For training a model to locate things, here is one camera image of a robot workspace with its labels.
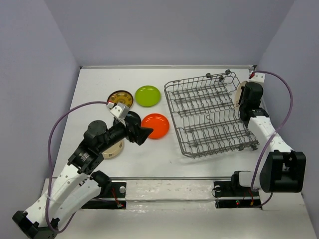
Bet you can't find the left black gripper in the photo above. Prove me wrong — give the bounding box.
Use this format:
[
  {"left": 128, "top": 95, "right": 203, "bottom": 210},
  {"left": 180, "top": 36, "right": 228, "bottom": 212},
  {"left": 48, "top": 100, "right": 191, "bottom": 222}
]
[{"left": 99, "top": 115, "right": 153, "bottom": 152}]

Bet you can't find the brown yellow patterned plate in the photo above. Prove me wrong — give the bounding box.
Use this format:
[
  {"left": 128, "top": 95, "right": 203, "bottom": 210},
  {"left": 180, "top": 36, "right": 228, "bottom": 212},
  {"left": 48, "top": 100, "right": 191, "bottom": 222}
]
[{"left": 107, "top": 90, "right": 134, "bottom": 108}]

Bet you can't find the cream plate with black blot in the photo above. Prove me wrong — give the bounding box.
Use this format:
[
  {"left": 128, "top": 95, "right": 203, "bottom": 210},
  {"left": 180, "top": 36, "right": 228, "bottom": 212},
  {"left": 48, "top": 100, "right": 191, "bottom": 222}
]
[{"left": 234, "top": 81, "right": 247, "bottom": 110}]

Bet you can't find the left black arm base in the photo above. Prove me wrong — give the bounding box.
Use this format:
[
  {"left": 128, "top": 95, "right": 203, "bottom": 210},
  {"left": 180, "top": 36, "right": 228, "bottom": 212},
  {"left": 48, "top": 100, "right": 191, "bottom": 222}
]
[{"left": 81, "top": 181, "right": 127, "bottom": 210}]

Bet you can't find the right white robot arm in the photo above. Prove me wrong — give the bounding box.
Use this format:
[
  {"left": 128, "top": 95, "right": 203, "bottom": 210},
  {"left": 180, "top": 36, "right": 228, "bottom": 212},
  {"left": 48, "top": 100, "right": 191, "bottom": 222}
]
[{"left": 229, "top": 81, "right": 306, "bottom": 195}]

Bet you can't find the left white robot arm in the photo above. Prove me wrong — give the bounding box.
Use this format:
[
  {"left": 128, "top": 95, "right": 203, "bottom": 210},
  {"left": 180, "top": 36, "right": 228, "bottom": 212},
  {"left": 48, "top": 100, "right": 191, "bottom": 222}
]
[{"left": 12, "top": 119, "right": 153, "bottom": 239}]

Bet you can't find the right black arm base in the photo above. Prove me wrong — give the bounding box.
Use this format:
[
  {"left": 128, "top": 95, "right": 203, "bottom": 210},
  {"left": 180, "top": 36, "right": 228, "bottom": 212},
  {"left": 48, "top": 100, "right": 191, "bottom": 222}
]
[{"left": 211, "top": 171, "right": 262, "bottom": 209}]

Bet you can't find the orange plate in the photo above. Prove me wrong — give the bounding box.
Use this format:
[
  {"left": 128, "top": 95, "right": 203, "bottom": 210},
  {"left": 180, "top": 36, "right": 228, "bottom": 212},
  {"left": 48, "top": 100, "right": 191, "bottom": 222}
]
[{"left": 141, "top": 113, "right": 169, "bottom": 139}]

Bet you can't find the lime green plate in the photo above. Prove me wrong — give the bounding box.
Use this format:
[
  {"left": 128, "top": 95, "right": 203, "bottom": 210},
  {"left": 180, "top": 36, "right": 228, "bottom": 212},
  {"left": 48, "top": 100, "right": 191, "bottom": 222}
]
[{"left": 135, "top": 85, "right": 161, "bottom": 107}]

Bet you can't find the cream plate with floral marks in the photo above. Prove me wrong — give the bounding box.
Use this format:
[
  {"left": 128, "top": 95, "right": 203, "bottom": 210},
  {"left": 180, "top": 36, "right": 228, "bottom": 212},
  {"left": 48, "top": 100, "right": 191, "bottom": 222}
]
[{"left": 102, "top": 140, "right": 124, "bottom": 160}]

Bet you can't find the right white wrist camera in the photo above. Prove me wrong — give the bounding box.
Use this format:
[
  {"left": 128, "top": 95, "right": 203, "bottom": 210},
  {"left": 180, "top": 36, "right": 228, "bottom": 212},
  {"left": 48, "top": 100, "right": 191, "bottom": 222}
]
[{"left": 248, "top": 71, "right": 265, "bottom": 84}]

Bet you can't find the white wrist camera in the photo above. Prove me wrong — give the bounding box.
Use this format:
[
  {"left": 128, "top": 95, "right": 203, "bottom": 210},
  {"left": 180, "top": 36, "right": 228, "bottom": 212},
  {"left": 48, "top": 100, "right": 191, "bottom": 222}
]
[
  {"left": 248, "top": 71, "right": 265, "bottom": 84},
  {"left": 107, "top": 102, "right": 130, "bottom": 124}
]

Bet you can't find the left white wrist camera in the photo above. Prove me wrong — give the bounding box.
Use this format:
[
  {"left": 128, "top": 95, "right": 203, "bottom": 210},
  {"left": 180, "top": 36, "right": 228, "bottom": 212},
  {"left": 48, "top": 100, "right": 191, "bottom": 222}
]
[{"left": 107, "top": 102, "right": 130, "bottom": 124}]

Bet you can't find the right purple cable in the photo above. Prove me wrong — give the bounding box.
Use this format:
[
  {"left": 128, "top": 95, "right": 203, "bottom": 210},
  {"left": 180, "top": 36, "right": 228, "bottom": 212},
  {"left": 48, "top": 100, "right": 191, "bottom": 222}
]
[{"left": 250, "top": 70, "right": 293, "bottom": 209}]

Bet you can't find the grey wire dish rack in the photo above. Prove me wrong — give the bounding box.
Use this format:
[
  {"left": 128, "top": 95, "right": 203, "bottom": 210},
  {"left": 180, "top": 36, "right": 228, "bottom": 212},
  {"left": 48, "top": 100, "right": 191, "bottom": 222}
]
[{"left": 164, "top": 69, "right": 259, "bottom": 158}]

